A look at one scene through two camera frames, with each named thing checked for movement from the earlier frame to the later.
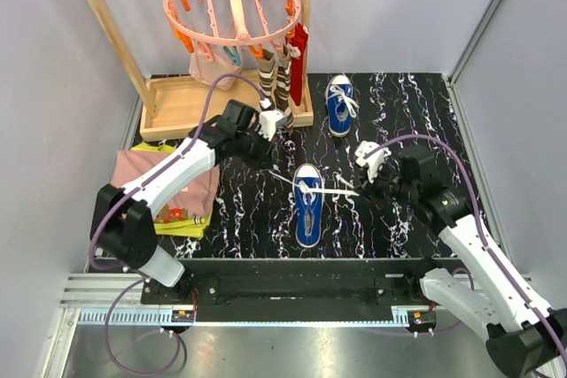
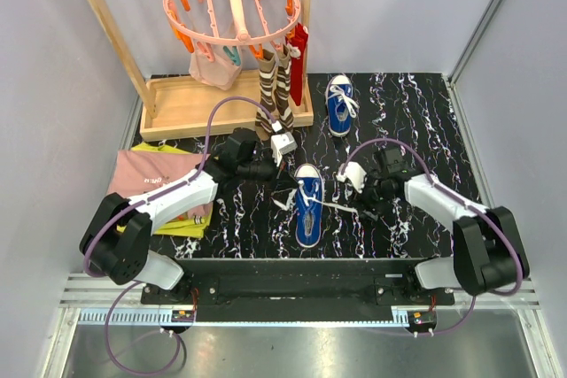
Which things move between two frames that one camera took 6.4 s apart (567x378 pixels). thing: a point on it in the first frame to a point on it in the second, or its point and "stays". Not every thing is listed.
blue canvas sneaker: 342,104 stays
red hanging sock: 298,37 stays
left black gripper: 267,150 to 270,157
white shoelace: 304,189 to 305,198
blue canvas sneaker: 308,207 stays
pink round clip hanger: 231,6 stays
